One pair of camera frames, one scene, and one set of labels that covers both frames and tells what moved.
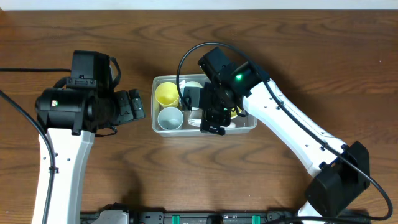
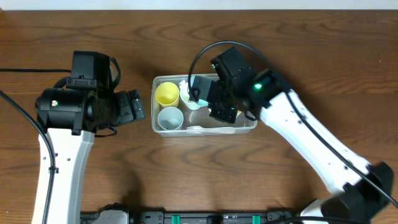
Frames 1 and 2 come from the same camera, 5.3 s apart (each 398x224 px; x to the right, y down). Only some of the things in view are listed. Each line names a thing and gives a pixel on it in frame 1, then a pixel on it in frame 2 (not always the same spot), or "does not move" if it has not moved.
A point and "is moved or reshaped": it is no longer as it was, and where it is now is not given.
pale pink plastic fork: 195,122 is moved or reshaped
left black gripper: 125,106 does not move
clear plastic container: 169,119 does not move
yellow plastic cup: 167,94 does not move
